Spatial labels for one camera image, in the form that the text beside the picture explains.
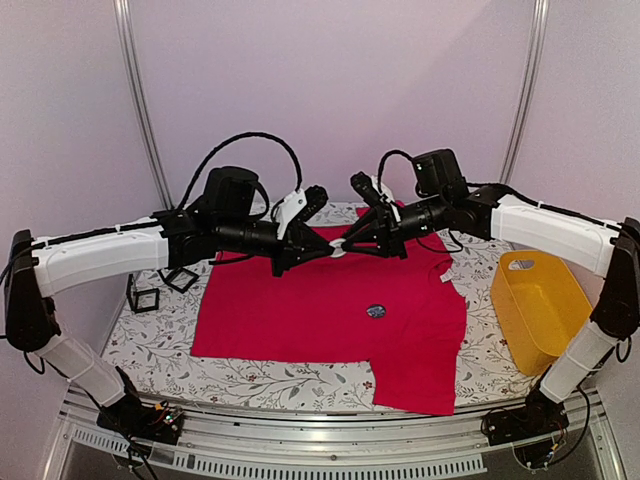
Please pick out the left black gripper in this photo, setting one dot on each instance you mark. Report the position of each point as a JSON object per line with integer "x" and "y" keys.
{"x": 296, "y": 254}

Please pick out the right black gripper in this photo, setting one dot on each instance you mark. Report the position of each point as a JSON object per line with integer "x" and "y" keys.
{"x": 391, "y": 239}

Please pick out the round orange painted brooch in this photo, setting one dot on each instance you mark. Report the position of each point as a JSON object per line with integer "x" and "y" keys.
{"x": 337, "y": 248}

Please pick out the red polo shirt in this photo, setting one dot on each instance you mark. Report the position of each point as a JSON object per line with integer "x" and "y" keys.
{"x": 316, "y": 313}

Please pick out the brooch box with orange brooch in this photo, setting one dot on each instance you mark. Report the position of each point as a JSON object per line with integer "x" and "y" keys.
{"x": 179, "y": 279}

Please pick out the brooch box with blue brooch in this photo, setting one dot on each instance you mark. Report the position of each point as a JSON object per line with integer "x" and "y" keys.
{"x": 141, "y": 300}

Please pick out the round blue painted brooch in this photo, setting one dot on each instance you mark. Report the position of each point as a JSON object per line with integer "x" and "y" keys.
{"x": 376, "y": 311}

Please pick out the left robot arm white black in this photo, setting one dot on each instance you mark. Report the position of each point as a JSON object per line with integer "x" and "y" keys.
{"x": 219, "y": 220}

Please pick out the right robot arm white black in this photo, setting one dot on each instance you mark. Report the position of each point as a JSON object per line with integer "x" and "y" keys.
{"x": 495, "y": 211}

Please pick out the white shirt neck label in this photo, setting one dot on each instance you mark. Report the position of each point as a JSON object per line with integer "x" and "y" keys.
{"x": 446, "y": 276}

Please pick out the yellow plastic basket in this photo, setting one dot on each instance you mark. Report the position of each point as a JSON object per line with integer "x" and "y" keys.
{"x": 540, "y": 307}

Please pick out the floral patterned table mat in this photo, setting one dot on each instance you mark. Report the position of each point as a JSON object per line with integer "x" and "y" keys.
{"x": 154, "y": 350}

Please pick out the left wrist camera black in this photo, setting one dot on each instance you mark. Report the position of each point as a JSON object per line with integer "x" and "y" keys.
{"x": 298, "y": 205}

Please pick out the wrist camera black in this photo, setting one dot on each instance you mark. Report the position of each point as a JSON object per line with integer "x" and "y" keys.
{"x": 298, "y": 205}
{"x": 375, "y": 193}

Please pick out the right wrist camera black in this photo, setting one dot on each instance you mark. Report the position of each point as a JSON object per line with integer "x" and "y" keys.
{"x": 375, "y": 193}

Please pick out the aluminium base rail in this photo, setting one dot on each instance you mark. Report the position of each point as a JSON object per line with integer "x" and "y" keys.
{"x": 222, "y": 442}

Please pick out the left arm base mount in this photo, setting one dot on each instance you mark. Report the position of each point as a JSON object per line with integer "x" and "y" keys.
{"x": 132, "y": 419}

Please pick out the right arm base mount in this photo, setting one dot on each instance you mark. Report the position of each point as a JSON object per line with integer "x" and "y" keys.
{"x": 503, "y": 425}

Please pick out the right aluminium frame post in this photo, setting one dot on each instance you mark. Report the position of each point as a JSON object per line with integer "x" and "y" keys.
{"x": 532, "y": 64}

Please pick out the aluminium frame post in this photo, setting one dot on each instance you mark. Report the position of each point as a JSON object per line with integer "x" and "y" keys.
{"x": 532, "y": 64}
{"x": 122, "y": 11}

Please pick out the left aluminium frame post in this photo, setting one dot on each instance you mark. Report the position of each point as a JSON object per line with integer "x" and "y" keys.
{"x": 122, "y": 11}

